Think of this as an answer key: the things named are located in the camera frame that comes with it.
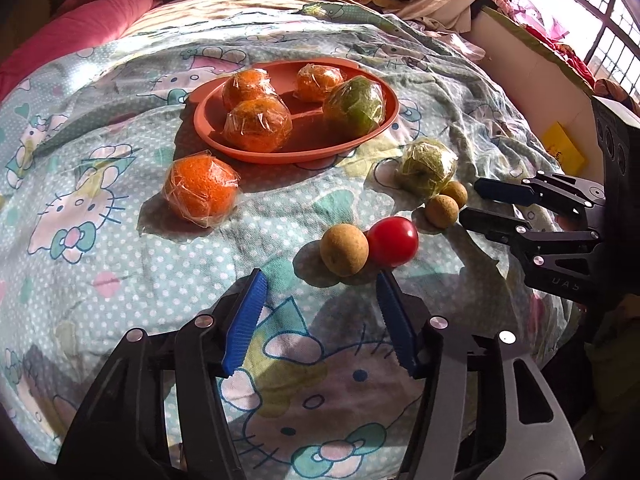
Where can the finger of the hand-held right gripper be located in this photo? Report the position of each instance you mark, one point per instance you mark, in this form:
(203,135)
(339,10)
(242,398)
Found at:
(492,224)
(500,191)

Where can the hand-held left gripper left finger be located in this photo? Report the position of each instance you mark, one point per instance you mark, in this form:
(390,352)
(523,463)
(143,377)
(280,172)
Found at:
(245,325)

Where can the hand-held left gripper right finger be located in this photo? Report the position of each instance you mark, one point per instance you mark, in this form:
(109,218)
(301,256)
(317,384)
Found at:
(397,325)

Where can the tan longan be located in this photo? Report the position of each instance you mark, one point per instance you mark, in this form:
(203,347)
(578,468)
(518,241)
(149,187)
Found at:
(344,250)
(456,192)
(441,211)

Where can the plastic-wrapped green citrus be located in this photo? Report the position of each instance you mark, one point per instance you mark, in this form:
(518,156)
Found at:
(355,105)
(425,165)

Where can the red tomato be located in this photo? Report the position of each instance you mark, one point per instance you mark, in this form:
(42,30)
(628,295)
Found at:
(392,241)

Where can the terracotta oval plate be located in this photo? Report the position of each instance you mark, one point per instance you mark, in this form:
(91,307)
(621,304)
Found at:
(310,130)

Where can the small plastic-wrapped orange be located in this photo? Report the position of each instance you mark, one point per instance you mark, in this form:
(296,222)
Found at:
(317,82)

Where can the yellow box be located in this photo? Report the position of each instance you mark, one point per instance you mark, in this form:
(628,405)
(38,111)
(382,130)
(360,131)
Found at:
(562,147)

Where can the white window ledge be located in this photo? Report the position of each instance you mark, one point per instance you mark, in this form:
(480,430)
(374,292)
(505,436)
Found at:
(525,75)

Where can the cartoon cat printed blanket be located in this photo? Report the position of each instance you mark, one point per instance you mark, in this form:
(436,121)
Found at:
(125,270)

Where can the pink clothes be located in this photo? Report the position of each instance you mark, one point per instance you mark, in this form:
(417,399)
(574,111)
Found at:
(545,25)

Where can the window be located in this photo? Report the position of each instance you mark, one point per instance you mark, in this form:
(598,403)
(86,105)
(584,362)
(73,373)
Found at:
(590,0)

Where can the beige striped bed sheet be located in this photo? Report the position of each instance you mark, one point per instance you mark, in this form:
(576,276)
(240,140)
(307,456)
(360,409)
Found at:
(225,5)

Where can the pink quilt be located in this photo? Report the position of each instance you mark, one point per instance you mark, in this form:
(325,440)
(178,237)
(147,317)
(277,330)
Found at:
(75,20)

